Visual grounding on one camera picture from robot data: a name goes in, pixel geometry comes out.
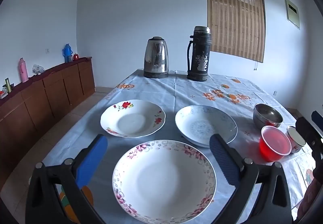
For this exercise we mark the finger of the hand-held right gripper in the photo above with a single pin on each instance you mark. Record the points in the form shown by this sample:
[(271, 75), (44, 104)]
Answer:
[(317, 117), (306, 133)]

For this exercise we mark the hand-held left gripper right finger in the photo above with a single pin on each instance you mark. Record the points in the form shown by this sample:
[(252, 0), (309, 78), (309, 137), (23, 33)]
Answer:
[(224, 161)]

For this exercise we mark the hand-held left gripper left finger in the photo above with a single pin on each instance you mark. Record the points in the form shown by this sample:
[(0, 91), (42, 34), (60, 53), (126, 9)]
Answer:
[(92, 161)]

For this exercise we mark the white enamel cup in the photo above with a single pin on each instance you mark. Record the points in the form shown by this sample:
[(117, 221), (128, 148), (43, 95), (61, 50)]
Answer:
[(294, 142)]

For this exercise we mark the red plastic bowl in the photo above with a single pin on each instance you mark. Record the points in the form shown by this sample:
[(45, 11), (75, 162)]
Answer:
[(275, 143)]

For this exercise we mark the stainless steel bowl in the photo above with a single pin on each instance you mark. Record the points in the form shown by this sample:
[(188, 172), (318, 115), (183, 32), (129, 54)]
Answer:
[(267, 113)]

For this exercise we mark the blue patterned plate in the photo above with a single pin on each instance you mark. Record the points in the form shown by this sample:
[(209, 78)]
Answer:
[(201, 123)]

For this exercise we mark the red flower white plate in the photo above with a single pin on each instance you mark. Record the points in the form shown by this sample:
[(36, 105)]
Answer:
[(133, 120)]

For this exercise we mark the pink flower white plate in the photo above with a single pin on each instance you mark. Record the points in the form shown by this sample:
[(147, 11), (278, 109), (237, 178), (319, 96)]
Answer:
[(164, 181)]

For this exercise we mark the person's right forearm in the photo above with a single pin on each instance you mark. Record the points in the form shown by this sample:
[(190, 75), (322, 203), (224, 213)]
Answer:
[(313, 203)]

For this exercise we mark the brown wooden sideboard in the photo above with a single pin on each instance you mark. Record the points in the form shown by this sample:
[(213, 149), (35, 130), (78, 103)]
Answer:
[(37, 103)]

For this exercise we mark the printed light blue tablecloth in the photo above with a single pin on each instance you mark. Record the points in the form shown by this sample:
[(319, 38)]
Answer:
[(151, 93)]

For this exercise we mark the worn black thermos flask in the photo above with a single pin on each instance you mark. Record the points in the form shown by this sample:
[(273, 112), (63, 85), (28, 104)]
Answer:
[(200, 60)]

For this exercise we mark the clear plastic bag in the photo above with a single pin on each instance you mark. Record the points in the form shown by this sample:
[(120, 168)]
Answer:
[(37, 69)]

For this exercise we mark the blue thermos jug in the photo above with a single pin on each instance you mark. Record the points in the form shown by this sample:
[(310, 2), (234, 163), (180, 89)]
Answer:
[(67, 54)]

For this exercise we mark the small red white box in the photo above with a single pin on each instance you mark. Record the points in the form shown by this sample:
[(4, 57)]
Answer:
[(2, 94)]

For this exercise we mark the pink thermos bottle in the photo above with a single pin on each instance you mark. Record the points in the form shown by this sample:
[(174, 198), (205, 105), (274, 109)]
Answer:
[(23, 71)]

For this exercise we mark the green bottle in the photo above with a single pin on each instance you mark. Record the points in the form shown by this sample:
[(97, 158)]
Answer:
[(8, 85)]

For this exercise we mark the stainless steel electric kettle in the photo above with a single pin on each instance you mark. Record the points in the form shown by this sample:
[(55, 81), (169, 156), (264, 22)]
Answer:
[(156, 57)]

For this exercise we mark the bamboo window blind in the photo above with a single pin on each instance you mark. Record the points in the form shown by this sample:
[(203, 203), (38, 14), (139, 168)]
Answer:
[(234, 17)]

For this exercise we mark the white wall panel box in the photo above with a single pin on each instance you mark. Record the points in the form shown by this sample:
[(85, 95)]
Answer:
[(292, 12)]

